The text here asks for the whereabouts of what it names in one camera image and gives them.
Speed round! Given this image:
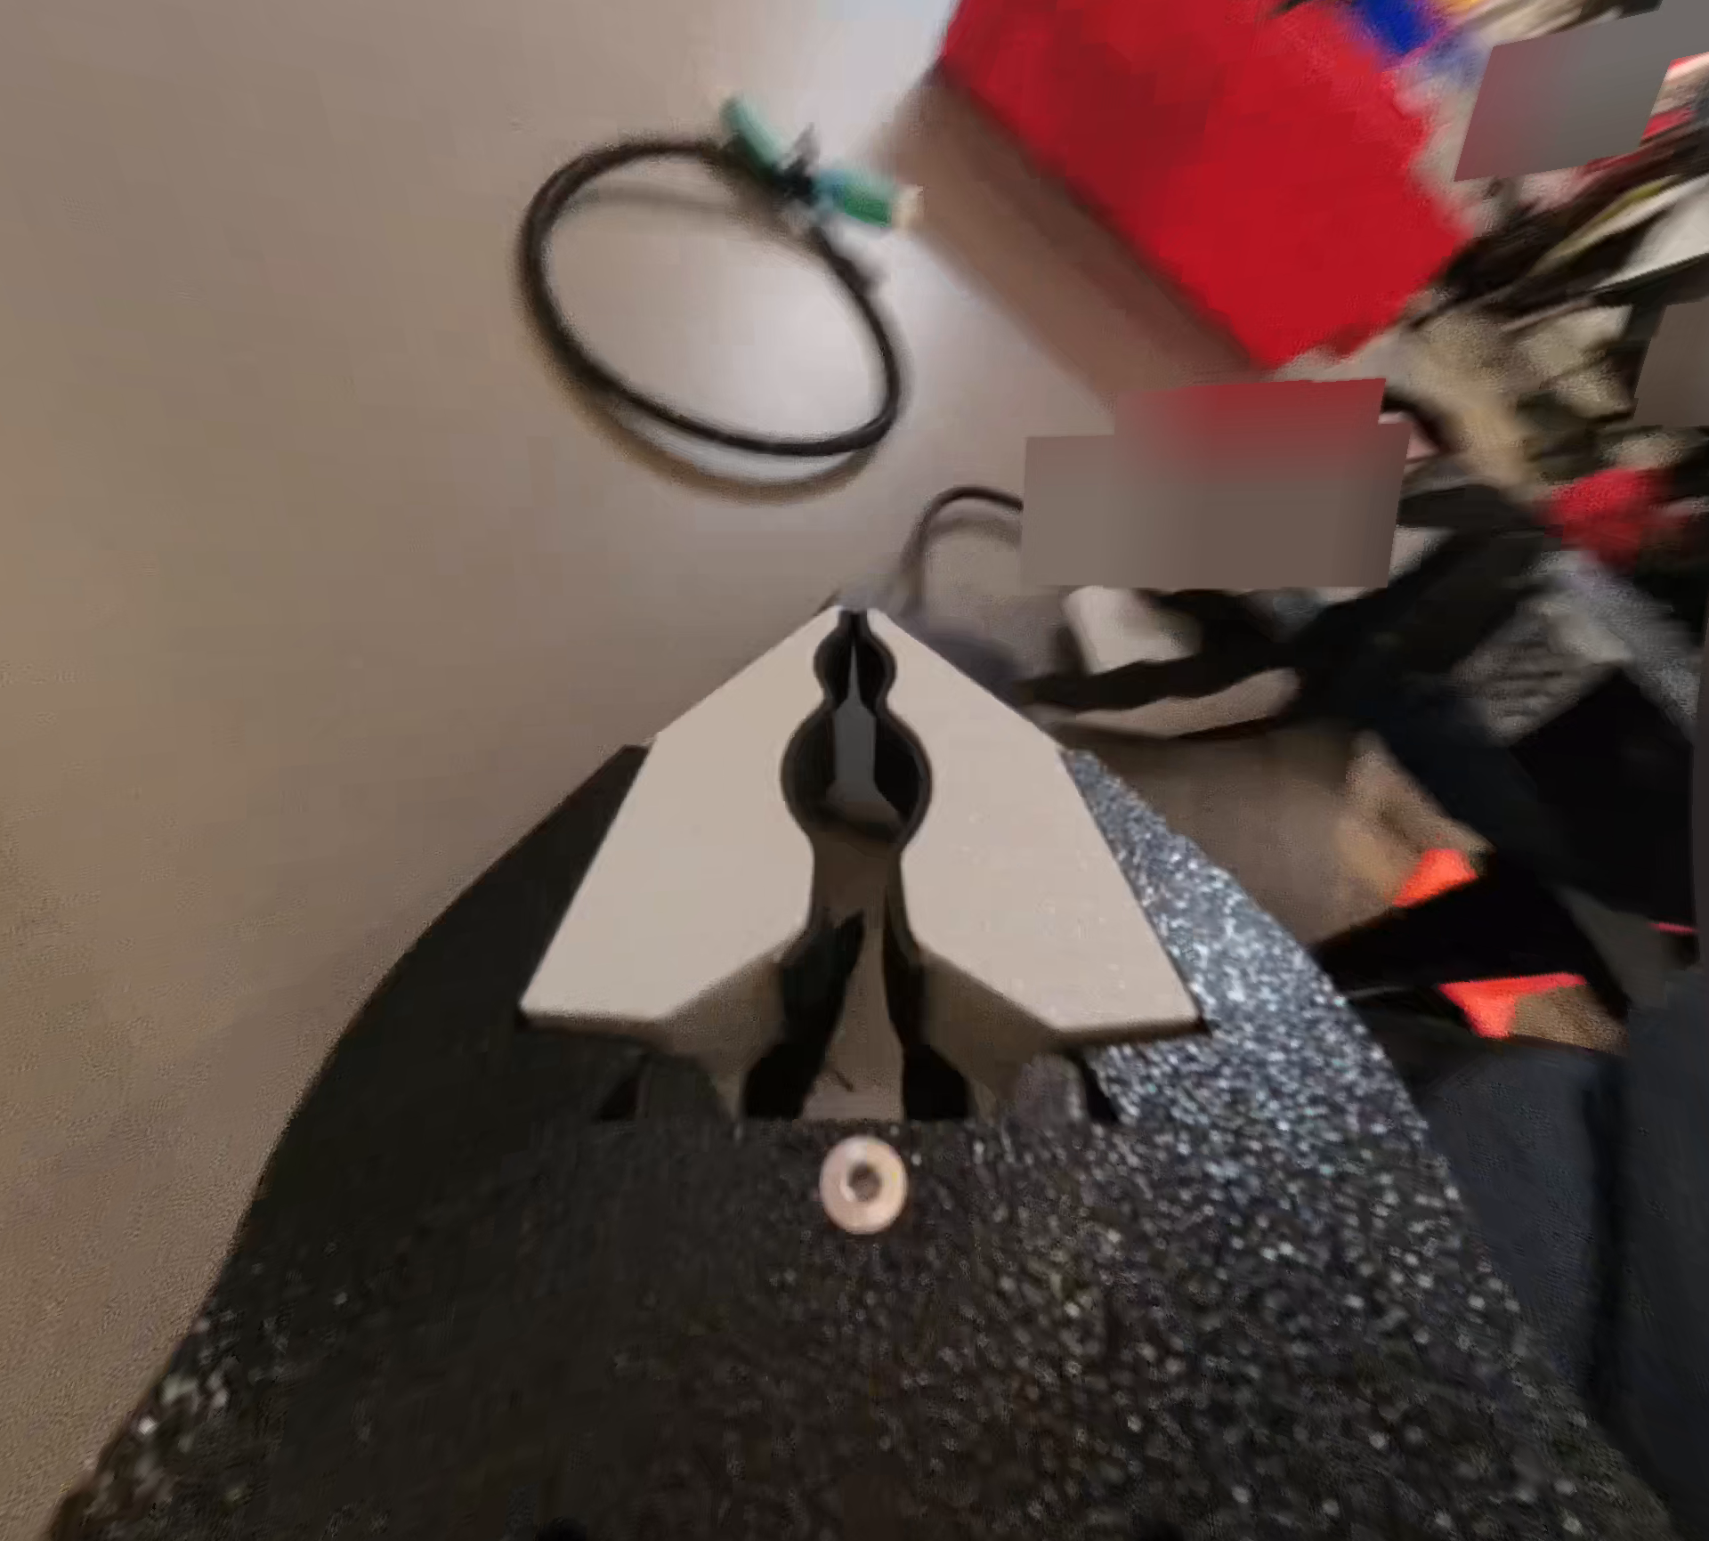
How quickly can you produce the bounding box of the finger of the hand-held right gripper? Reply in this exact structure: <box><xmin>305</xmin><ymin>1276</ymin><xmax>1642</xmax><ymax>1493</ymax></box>
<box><xmin>1061</xmin><ymin>584</ymin><xmax>1211</xmax><ymax>678</ymax></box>
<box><xmin>1021</xmin><ymin>666</ymin><xmax>1304</xmax><ymax>732</ymax></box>

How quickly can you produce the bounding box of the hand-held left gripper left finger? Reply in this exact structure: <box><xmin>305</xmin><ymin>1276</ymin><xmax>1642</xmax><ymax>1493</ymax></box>
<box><xmin>519</xmin><ymin>607</ymin><xmax>857</xmax><ymax>1089</ymax></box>

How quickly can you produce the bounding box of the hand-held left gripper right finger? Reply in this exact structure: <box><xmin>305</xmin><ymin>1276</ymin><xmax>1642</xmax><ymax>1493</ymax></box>
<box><xmin>855</xmin><ymin>609</ymin><xmax>1202</xmax><ymax>1089</ymax></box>

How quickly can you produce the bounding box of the short black hub cable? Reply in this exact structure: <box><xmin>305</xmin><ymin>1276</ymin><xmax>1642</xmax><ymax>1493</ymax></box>
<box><xmin>883</xmin><ymin>484</ymin><xmax>1031</xmax><ymax>614</ymax></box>

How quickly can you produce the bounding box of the red plastic bin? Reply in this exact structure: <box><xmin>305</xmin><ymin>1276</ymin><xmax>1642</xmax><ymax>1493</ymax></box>
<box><xmin>935</xmin><ymin>0</ymin><xmax>1471</xmax><ymax>369</ymax></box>

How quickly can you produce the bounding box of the black braided hdmi cable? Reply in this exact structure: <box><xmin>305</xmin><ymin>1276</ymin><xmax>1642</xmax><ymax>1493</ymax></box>
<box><xmin>519</xmin><ymin>96</ymin><xmax>926</xmax><ymax>465</ymax></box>

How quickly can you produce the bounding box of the person's dark trouser leg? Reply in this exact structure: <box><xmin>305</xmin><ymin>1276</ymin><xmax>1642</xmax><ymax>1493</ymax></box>
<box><xmin>1409</xmin><ymin>966</ymin><xmax>1709</xmax><ymax>1482</ymax></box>

